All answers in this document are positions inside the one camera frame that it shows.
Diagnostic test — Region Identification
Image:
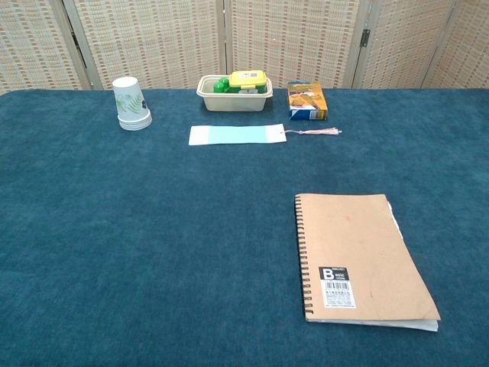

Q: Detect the orange and blue snack box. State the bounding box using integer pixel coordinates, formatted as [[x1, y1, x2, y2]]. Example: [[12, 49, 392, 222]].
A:
[[287, 80, 329, 122]]

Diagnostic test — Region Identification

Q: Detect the beige rectangular food container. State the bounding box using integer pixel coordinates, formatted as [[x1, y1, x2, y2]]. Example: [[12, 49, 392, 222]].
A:
[[196, 74, 274, 112]]

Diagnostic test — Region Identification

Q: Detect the woven folding screen panel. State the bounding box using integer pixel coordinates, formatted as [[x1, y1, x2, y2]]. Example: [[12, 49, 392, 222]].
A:
[[419, 0, 489, 91], [60, 0, 227, 91], [0, 0, 92, 96], [351, 0, 459, 91], [223, 0, 370, 90]]

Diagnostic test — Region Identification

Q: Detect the yellow plastic box with label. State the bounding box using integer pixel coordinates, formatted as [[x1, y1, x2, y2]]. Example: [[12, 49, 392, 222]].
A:
[[228, 70, 268, 95]]

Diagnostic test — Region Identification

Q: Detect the light blue bookmark with tassel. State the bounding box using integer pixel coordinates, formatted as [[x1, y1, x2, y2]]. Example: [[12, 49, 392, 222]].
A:
[[188, 123, 343, 147]]

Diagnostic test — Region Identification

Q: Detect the white paper cup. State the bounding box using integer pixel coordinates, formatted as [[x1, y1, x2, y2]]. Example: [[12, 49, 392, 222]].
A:
[[112, 76, 153, 132]]

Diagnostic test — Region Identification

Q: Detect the dark blue table cloth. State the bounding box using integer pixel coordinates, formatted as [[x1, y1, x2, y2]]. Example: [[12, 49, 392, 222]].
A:
[[0, 88, 489, 367]]

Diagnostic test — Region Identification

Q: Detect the spiral notebook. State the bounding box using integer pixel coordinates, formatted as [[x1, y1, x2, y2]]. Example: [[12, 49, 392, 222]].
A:
[[293, 193, 441, 333]]

